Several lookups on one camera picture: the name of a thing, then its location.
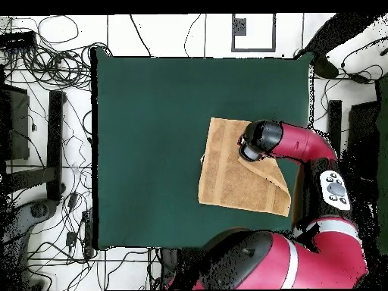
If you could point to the tan terry towel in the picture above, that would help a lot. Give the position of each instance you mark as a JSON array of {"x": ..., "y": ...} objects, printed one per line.
[{"x": 230, "y": 182}]

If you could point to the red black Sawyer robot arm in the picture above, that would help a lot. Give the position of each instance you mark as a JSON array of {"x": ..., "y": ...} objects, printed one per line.
[{"x": 327, "y": 257}]

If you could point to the black flat panel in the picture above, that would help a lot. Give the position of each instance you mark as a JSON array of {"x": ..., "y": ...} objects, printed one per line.
[
  {"x": 18, "y": 127},
  {"x": 363, "y": 127}
]

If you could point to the dark green table cloth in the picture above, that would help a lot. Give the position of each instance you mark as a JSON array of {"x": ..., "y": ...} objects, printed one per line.
[{"x": 136, "y": 91}]

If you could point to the black power strip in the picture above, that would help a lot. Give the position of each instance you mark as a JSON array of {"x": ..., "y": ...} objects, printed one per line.
[
  {"x": 88, "y": 233},
  {"x": 18, "y": 39}
]

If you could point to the small grey square plate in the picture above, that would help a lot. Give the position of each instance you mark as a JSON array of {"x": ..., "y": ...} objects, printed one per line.
[{"x": 240, "y": 26}]

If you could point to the black power adapter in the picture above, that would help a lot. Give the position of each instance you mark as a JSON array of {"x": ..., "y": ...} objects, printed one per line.
[
  {"x": 359, "y": 77},
  {"x": 71, "y": 239}
]

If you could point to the person's foot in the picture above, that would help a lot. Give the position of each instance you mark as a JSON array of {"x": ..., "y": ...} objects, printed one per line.
[{"x": 326, "y": 68}]

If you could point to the green cloth cover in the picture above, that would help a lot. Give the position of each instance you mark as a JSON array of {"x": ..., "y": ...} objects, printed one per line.
[{"x": 383, "y": 151}]

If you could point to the person's leg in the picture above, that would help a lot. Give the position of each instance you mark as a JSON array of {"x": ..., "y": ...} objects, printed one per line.
[{"x": 342, "y": 30}]

